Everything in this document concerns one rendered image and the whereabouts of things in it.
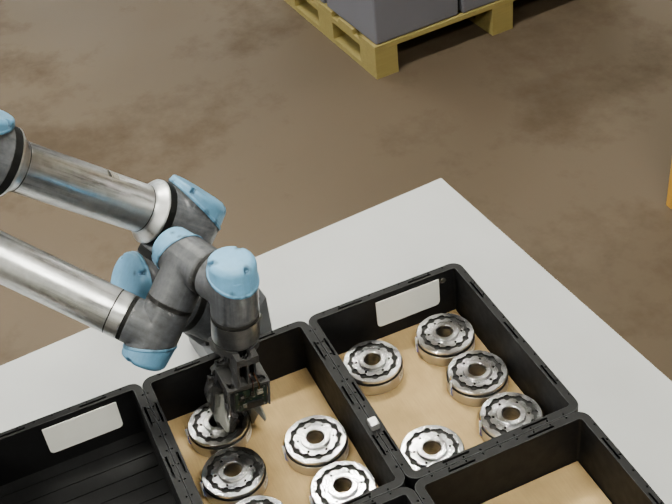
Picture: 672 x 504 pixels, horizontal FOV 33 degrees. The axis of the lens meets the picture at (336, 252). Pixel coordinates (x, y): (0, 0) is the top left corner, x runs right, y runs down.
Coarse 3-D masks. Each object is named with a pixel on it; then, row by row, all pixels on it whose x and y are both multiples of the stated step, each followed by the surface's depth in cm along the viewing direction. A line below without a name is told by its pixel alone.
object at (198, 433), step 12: (204, 408) 189; (192, 420) 186; (240, 420) 186; (192, 432) 184; (204, 432) 184; (228, 432) 184; (240, 432) 183; (204, 444) 182; (216, 444) 182; (228, 444) 182
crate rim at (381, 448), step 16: (272, 336) 190; (320, 352) 188; (176, 368) 187; (192, 368) 187; (336, 368) 183; (144, 384) 184; (336, 384) 180; (352, 400) 177; (160, 416) 180; (368, 432) 172; (176, 448) 173; (384, 448) 169; (176, 464) 171; (192, 480) 168; (400, 480) 165; (192, 496) 166; (368, 496) 163
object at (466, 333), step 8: (424, 320) 199; (432, 320) 200; (440, 320) 199; (448, 320) 199; (456, 320) 199; (464, 320) 198; (424, 328) 198; (464, 328) 197; (472, 328) 197; (424, 336) 197; (464, 336) 196; (472, 336) 195; (424, 344) 195; (432, 344) 195; (440, 344) 194; (448, 344) 194; (456, 344) 195; (464, 344) 194; (432, 352) 193; (440, 352) 193; (448, 352) 193; (456, 352) 193
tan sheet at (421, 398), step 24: (456, 312) 205; (408, 336) 201; (408, 360) 197; (408, 384) 192; (432, 384) 192; (384, 408) 189; (408, 408) 188; (432, 408) 188; (456, 408) 187; (480, 408) 187; (408, 432) 184; (456, 432) 183
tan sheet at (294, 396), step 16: (304, 368) 198; (272, 384) 195; (288, 384) 195; (304, 384) 195; (272, 400) 192; (288, 400) 192; (304, 400) 192; (320, 400) 191; (272, 416) 190; (288, 416) 189; (304, 416) 189; (176, 432) 189; (256, 432) 187; (272, 432) 187; (192, 448) 186; (256, 448) 185; (272, 448) 184; (352, 448) 183; (192, 464) 183; (272, 464) 182; (288, 464) 182; (272, 480) 179; (288, 480) 179; (304, 480) 179; (272, 496) 177; (288, 496) 177; (304, 496) 176
